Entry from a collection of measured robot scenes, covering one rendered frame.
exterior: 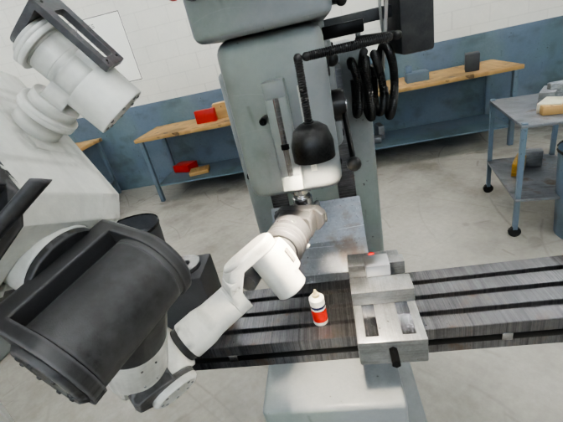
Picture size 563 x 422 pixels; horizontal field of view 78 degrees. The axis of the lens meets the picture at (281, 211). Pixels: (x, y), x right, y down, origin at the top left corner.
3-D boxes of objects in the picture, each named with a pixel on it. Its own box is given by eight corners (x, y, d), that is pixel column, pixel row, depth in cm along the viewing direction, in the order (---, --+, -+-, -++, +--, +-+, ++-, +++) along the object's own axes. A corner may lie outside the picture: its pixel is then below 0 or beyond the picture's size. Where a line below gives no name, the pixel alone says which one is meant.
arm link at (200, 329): (250, 322, 67) (168, 398, 63) (218, 283, 70) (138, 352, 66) (240, 316, 57) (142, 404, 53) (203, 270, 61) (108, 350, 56)
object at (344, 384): (412, 437, 83) (410, 404, 78) (270, 443, 89) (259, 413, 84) (377, 296, 128) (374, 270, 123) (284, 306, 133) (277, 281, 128)
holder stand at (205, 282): (219, 330, 100) (198, 274, 92) (148, 338, 103) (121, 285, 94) (227, 301, 111) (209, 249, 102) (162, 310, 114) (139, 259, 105)
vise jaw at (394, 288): (415, 301, 85) (414, 288, 84) (353, 306, 88) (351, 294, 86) (410, 285, 91) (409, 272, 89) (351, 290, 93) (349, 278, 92)
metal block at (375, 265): (391, 283, 91) (389, 265, 88) (368, 285, 92) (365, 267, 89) (388, 271, 95) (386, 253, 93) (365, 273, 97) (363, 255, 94)
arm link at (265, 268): (288, 216, 71) (269, 247, 61) (319, 256, 73) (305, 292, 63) (250, 238, 76) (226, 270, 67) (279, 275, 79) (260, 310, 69)
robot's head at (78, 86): (84, 151, 39) (135, 94, 38) (-8, 83, 35) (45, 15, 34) (100, 140, 45) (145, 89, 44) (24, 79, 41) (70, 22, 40)
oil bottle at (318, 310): (328, 326, 93) (322, 293, 88) (313, 326, 94) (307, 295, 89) (327, 315, 97) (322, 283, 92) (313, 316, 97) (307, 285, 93)
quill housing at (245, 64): (346, 188, 73) (323, 17, 59) (250, 203, 76) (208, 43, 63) (339, 159, 90) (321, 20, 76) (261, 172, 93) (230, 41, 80)
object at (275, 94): (303, 188, 70) (282, 79, 61) (284, 192, 70) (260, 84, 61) (304, 181, 73) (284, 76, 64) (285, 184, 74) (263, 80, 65)
